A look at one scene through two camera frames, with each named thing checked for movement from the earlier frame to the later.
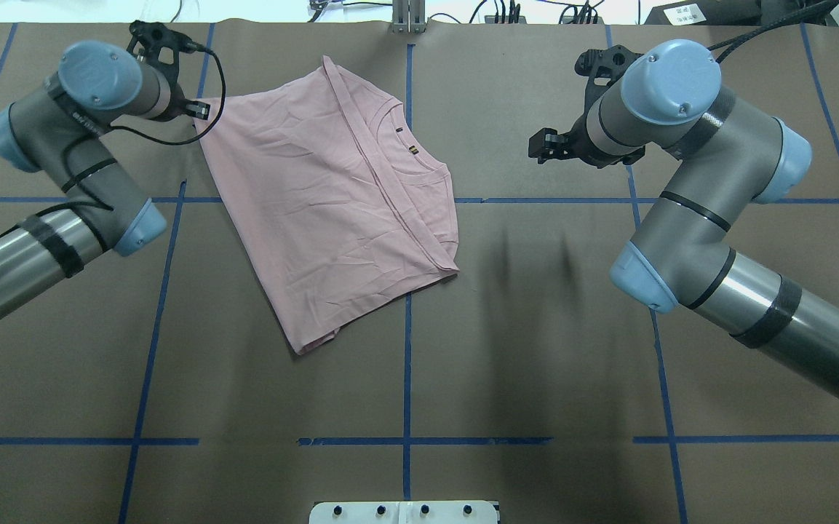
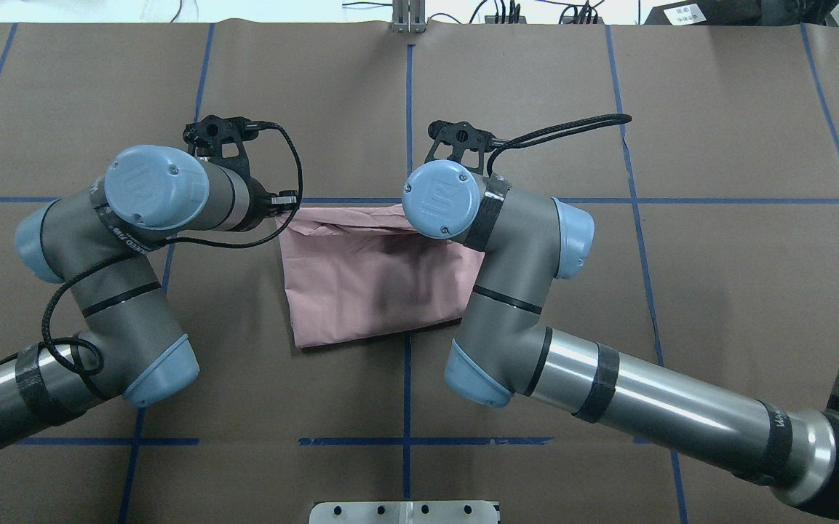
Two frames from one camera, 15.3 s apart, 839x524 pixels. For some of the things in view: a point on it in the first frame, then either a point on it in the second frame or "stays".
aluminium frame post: [409, 17] stays
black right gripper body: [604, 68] → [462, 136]
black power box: [706, 12] stays
